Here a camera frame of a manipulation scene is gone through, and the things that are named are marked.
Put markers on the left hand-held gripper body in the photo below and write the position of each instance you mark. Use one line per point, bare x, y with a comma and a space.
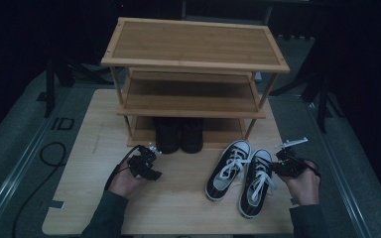
139, 163

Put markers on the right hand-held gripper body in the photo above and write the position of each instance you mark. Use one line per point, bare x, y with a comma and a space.
292, 167

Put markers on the black leather shoe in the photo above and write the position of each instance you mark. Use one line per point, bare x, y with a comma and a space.
167, 139
191, 139

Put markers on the black and white canvas sneaker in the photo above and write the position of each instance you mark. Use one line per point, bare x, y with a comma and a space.
226, 185
249, 205

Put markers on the wooden three-tier shoe rack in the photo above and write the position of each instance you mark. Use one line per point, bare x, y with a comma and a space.
191, 43

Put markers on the person's right hand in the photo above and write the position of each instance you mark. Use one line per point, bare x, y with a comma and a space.
302, 188

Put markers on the person's left hand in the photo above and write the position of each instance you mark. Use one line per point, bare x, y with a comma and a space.
122, 185

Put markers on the black tripod legs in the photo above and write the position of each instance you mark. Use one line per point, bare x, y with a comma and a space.
297, 84
86, 74

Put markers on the black stand post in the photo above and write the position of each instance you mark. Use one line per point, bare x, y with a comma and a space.
50, 89
322, 105

